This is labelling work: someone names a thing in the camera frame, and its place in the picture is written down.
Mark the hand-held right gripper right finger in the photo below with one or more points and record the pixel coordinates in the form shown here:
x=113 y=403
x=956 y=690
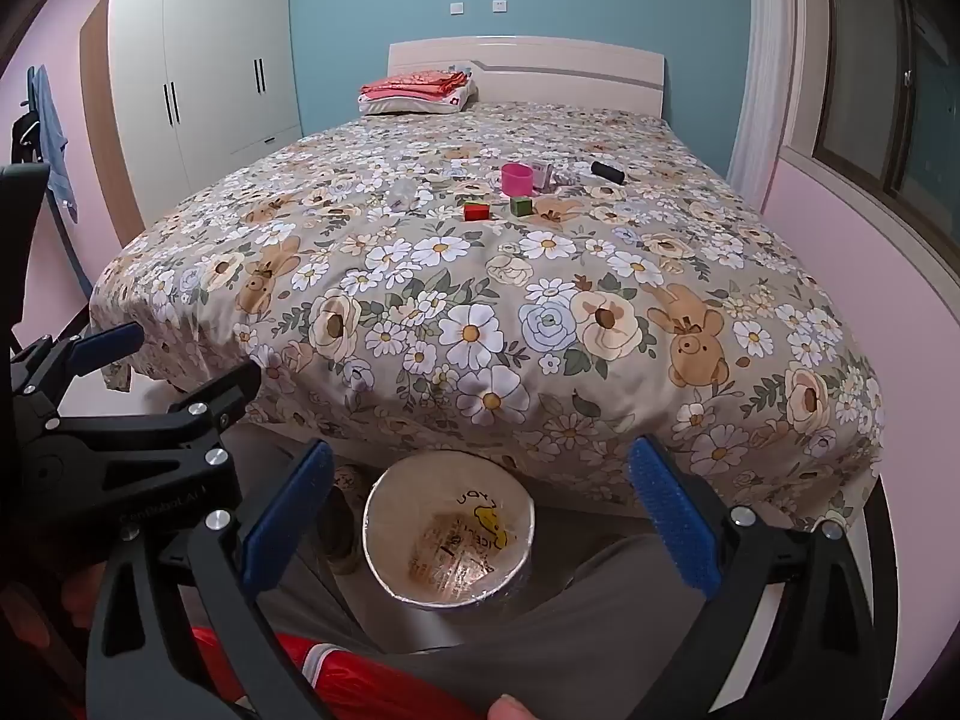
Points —
x=675 y=517

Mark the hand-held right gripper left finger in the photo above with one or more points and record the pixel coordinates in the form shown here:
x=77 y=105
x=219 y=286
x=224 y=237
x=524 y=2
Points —
x=289 y=521

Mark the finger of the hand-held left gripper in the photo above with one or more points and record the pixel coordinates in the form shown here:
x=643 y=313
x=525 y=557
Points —
x=109 y=345
x=217 y=394

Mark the white trash bin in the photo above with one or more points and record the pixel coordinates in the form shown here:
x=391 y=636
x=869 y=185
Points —
x=450 y=540

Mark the red wooden block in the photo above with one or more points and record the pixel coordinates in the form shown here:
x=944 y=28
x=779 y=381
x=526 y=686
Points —
x=475 y=211

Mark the small white box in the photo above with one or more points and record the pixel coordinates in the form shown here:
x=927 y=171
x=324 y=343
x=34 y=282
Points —
x=546 y=177

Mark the person's right hand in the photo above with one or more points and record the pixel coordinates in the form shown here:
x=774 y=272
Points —
x=514 y=710

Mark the person's leg in grey pants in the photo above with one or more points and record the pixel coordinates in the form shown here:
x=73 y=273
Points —
x=600 y=615

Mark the person's red jacket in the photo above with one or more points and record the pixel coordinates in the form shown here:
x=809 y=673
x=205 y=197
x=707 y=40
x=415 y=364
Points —
x=360 y=679

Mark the blue hanging garment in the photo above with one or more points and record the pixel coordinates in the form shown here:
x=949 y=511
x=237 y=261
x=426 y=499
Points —
x=56 y=142

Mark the black coat rack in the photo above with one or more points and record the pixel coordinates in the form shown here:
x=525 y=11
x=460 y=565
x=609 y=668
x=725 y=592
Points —
x=24 y=127

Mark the floral bedspread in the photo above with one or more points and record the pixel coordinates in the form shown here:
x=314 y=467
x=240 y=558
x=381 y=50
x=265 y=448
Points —
x=450 y=285

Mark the clear plastic wrapper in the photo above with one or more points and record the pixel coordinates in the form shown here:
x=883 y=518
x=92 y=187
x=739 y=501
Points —
x=401 y=195
x=577 y=178

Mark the white wardrobe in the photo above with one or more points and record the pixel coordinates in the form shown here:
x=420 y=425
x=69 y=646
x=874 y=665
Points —
x=210 y=52

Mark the green toy brick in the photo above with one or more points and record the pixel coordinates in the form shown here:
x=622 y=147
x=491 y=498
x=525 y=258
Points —
x=521 y=206

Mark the black cylinder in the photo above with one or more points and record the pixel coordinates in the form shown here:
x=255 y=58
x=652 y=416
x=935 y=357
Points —
x=607 y=172

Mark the folded pink cloth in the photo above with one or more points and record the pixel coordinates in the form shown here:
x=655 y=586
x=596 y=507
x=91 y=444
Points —
x=412 y=84

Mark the pink cup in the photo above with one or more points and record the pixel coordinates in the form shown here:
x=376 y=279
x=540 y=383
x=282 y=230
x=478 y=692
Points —
x=517 y=180

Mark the white pillow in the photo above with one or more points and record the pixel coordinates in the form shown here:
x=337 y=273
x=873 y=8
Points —
x=457 y=101

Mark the cream bed headboard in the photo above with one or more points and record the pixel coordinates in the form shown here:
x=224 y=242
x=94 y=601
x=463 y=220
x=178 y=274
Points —
x=570 y=75

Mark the window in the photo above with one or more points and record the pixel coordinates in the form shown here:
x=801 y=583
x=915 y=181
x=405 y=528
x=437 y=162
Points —
x=885 y=75

